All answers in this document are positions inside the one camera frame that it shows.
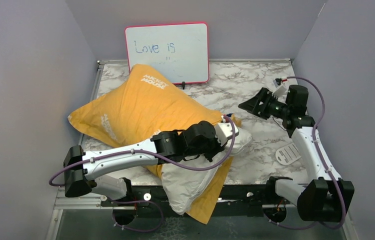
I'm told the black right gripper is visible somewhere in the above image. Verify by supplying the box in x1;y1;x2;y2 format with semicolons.
238;87;291;121

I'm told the white pillow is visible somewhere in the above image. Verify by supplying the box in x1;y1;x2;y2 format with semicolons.
157;127;253;215

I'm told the blue yellow Mickey pillowcase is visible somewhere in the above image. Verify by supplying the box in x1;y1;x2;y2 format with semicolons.
67;63;243;225

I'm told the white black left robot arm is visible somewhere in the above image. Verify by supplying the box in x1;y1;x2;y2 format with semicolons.
63;121;226;198

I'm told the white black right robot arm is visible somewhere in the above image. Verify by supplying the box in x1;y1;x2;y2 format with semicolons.
238;84;355;225

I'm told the white printed label tag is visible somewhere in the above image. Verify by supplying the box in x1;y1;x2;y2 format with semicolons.
275;142;301;166

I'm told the pink framed whiteboard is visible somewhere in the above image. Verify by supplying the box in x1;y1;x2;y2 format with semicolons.
124;22;210;85

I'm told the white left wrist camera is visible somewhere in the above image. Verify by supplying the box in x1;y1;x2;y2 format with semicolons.
214;115;239;146

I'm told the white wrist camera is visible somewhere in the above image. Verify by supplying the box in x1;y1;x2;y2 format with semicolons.
214;115;239;146
272;77;289;99

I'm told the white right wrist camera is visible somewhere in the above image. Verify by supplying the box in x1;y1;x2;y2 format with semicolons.
272;77;289;99

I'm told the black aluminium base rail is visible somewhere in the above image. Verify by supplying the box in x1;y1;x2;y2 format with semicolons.
54;184;337;220

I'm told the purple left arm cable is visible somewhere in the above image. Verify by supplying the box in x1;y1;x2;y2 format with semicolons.
48;115;237;233

